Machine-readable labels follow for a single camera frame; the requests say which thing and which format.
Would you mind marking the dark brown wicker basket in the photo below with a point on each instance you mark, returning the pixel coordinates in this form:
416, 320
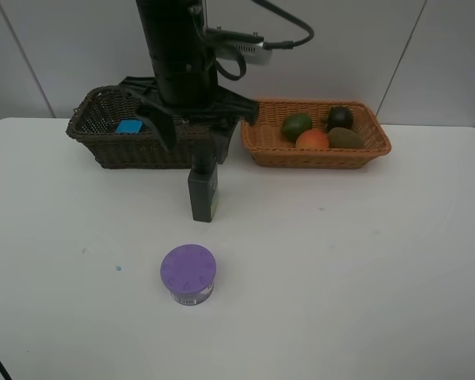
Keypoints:
95, 122

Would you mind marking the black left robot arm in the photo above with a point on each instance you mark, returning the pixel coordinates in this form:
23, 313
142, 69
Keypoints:
176, 28

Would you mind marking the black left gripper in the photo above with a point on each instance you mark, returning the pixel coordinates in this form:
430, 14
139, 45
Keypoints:
187, 88

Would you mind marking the orange red peach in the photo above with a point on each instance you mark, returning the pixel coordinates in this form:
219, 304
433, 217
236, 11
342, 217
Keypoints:
314, 139

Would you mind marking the purple lidded round can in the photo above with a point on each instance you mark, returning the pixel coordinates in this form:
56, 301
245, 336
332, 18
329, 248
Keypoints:
188, 272

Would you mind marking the dark green rectangular bottle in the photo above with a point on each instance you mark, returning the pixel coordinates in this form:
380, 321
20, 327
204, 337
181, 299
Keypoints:
203, 186

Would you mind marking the dark purple mangosteen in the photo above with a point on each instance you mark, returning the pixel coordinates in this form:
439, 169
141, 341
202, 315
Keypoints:
339, 116

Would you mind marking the blue whiteboard eraser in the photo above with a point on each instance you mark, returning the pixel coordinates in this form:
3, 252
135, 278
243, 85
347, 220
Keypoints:
129, 127

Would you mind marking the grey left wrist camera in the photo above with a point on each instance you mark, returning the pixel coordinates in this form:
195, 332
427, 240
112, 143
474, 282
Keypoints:
251, 46

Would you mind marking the green lime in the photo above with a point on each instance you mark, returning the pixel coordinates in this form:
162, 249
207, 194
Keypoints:
294, 125

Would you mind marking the brown kiwi fruit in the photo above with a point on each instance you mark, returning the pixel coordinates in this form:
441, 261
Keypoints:
343, 138

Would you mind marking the orange wicker basket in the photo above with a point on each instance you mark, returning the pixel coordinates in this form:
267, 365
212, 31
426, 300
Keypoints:
269, 148

